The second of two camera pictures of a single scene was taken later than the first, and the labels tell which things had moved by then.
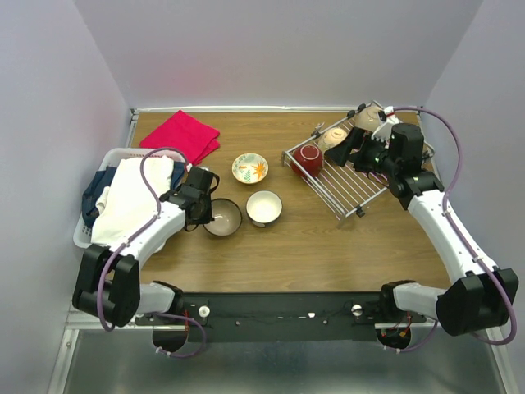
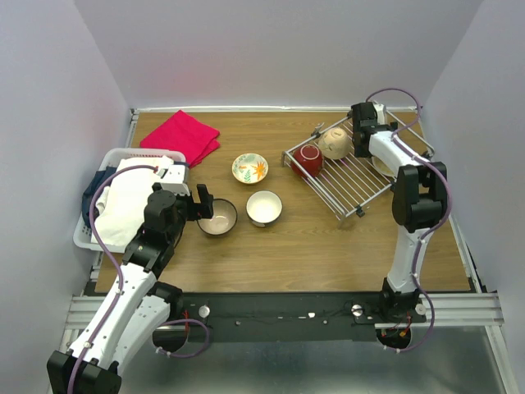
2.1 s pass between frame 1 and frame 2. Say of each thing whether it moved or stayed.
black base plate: stayed
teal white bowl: stayed
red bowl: stayed
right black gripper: moved
